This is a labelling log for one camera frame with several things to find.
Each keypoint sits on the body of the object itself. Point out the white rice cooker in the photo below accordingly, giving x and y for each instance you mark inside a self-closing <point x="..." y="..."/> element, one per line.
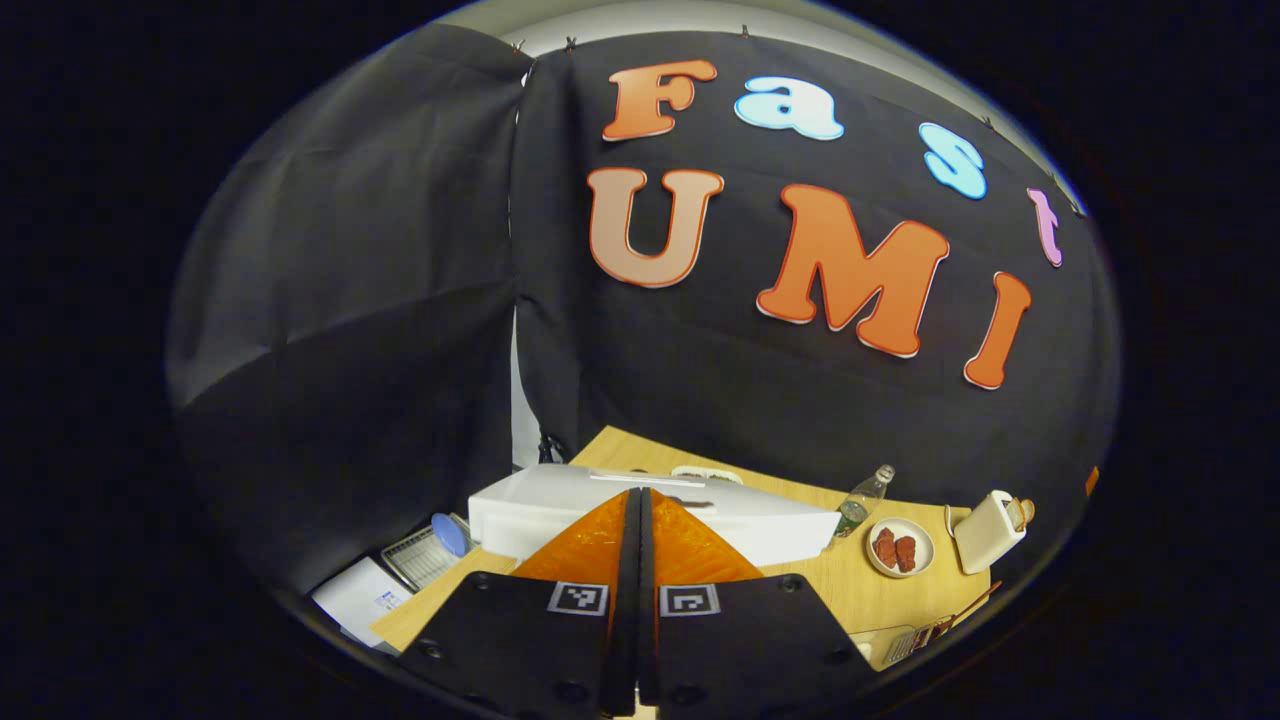
<point x="560" y="510"/>

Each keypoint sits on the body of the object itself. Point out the black tripod stand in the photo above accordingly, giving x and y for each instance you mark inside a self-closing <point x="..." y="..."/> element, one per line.
<point x="549" y="448"/>

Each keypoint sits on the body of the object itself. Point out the white green seasoning dish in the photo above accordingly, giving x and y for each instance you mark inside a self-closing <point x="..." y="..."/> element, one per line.
<point x="705" y="473"/>

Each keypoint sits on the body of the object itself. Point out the white toaster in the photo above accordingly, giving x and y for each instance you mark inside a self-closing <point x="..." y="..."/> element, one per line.
<point x="985" y="535"/>

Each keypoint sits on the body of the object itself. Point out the clear plastic rice container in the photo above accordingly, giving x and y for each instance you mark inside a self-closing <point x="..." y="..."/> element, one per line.
<point x="870" y="650"/>

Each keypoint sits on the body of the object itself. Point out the white paper box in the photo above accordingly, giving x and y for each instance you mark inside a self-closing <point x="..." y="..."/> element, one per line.
<point x="360" y="600"/>

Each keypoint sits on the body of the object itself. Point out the black backdrop cloth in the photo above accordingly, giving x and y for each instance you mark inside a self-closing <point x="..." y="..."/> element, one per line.
<point x="400" y="300"/>

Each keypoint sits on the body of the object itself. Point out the blue round lid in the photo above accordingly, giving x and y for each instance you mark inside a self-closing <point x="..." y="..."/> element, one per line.
<point x="451" y="534"/>

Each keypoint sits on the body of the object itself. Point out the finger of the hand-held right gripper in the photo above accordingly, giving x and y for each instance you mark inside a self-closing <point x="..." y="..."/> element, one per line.
<point x="1092" y="481"/>

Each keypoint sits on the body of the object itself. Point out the white round plate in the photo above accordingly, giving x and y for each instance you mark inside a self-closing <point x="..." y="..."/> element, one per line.
<point x="925" y="550"/>

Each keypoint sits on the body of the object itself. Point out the red meat piece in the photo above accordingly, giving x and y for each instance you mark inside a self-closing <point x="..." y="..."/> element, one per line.
<point x="884" y="547"/>
<point x="906" y="553"/>

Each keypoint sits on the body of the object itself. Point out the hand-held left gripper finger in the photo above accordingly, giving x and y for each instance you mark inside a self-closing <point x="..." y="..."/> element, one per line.
<point x="648" y="600"/>
<point x="630" y="600"/>

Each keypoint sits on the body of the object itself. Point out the toast bread slice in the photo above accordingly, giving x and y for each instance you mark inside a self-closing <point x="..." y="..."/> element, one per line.
<point x="1020" y="513"/>

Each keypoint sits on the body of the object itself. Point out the clear plastic water bottle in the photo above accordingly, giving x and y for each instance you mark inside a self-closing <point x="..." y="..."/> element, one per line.
<point x="860" y="505"/>

